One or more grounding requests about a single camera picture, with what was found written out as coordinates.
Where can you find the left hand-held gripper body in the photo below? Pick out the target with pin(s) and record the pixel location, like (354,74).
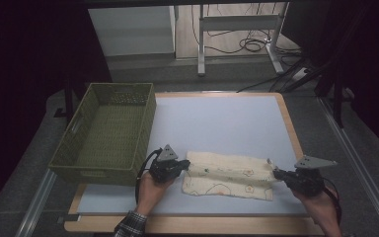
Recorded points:
(164,166)

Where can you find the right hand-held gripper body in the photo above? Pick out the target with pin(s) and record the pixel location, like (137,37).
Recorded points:
(309,177)

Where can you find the cream patterned cloth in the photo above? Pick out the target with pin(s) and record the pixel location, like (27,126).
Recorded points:
(227,174)

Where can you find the green woven basket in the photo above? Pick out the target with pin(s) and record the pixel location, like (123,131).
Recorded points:
(105,144)

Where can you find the person's left hand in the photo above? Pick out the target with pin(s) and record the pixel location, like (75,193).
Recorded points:
(153,194)

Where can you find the person's right hand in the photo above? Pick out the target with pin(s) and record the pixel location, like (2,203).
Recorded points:
(322,210)

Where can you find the pale grey table mat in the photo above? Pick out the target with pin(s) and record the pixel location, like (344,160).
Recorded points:
(223,125)

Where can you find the black metal stand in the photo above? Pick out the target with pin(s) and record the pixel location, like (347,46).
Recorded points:
(337,98)
(68,98)

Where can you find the white power strip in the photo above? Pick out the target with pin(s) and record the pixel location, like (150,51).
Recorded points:
(300,74)

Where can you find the black tape piece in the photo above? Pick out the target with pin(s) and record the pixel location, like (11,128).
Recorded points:
(69,218)

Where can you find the white cabinet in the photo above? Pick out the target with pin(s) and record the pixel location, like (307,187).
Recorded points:
(131,29)

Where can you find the dark curtain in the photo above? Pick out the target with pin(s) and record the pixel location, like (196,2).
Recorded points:
(23,49)
(358,39)

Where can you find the aluminium floor rail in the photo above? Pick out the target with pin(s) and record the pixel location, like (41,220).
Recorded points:
(36,204)
(358,151)

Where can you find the white metal desk frame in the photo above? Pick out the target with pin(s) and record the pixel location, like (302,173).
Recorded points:
(237,23)

